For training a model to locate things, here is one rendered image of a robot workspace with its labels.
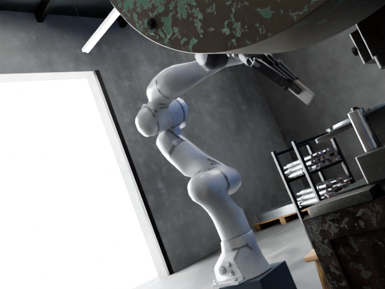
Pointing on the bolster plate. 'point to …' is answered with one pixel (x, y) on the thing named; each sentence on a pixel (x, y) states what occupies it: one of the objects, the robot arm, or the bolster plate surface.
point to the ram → (369, 36)
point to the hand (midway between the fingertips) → (302, 92)
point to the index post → (364, 129)
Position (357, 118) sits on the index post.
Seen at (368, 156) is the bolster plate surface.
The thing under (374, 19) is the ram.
